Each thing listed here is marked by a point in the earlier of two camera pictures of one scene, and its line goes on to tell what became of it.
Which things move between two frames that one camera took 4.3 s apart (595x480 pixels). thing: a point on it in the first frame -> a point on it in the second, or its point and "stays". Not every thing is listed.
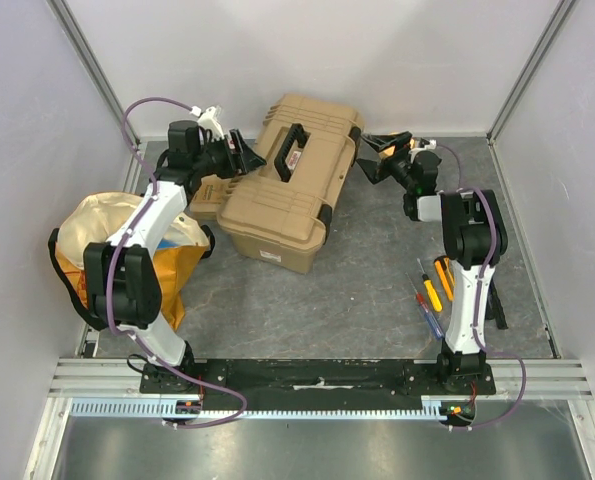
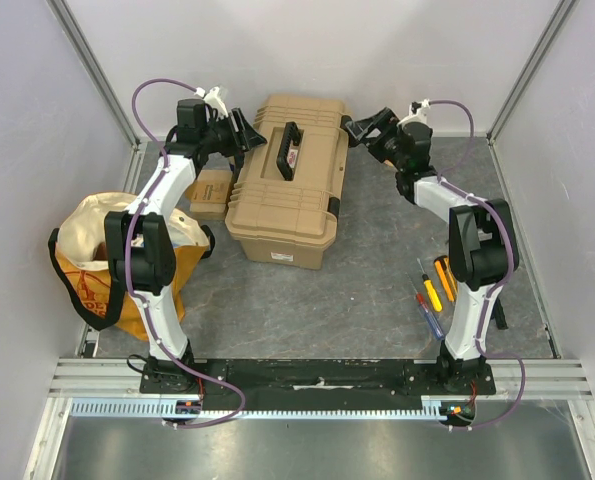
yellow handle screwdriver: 433,295 stays
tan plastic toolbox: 279,214 stays
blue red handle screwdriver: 434,324 stays
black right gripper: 386,157 -> 380,135
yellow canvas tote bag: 96,219 stays
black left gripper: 245,160 -> 252,138
